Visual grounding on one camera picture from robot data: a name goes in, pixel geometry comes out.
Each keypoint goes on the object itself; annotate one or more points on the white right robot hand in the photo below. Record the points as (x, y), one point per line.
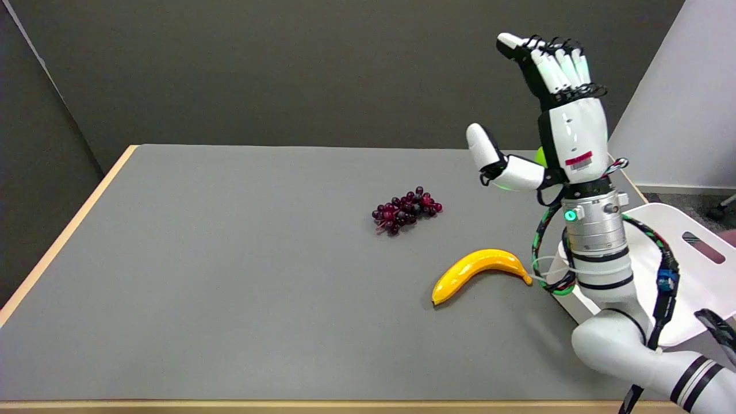
(575, 129)

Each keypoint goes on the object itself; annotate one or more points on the green apple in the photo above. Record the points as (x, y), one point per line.
(540, 156)

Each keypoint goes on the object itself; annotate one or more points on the yellow banana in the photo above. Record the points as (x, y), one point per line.
(474, 270)

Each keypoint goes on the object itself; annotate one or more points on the white plastic basket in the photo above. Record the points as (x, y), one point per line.
(690, 270)

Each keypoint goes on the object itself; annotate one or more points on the dark red grape bunch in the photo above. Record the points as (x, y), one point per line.
(405, 210)

